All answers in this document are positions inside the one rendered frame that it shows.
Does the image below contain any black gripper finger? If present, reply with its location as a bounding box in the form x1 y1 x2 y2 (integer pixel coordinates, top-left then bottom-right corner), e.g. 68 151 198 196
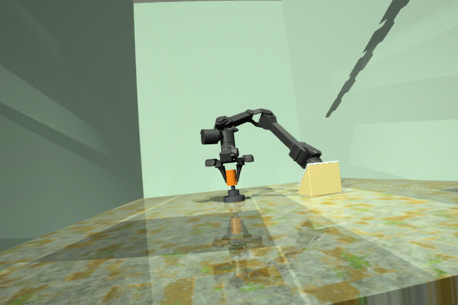
236 163 245 182
215 166 227 184

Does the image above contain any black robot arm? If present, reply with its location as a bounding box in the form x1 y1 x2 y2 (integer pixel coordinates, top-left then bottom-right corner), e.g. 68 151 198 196
200 108 323 169

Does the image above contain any orange knob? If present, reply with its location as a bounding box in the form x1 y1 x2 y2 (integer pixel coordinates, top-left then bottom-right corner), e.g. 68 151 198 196
226 170 237 186

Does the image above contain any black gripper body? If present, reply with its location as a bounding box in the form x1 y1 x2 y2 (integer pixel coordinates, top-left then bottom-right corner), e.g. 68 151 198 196
205 142 254 166

